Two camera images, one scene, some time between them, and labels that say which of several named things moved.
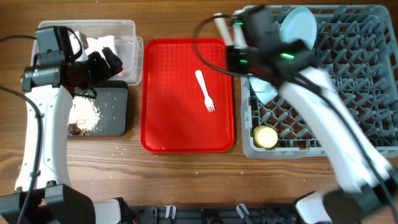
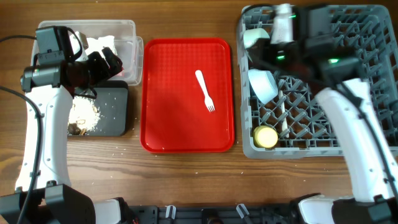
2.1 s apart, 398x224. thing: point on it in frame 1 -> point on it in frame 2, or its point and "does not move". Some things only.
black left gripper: [114, 62] does not move
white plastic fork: [207, 99] does not move
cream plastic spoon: [222, 26] -> [286, 128]
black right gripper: [234, 55] -> [264, 48]
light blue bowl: [265, 91] does not move
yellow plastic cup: [265, 137] does not move
